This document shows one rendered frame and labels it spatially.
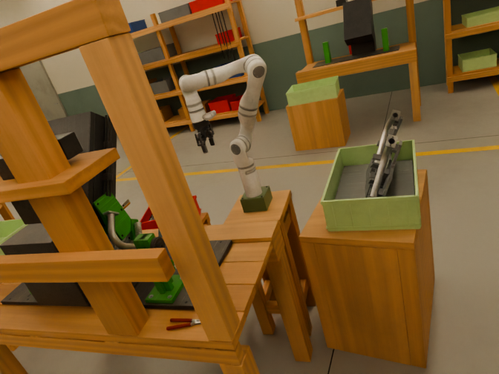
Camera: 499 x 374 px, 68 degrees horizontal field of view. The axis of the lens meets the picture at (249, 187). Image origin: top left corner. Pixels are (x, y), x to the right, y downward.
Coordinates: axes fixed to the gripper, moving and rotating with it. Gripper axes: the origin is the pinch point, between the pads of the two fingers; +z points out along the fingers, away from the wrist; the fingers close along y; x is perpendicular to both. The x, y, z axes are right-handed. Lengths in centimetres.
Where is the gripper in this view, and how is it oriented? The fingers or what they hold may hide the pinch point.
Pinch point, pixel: (209, 148)
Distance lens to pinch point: 178.2
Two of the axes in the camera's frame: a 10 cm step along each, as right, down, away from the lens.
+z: 2.7, 8.7, 4.2
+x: 9.2, -1.0, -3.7
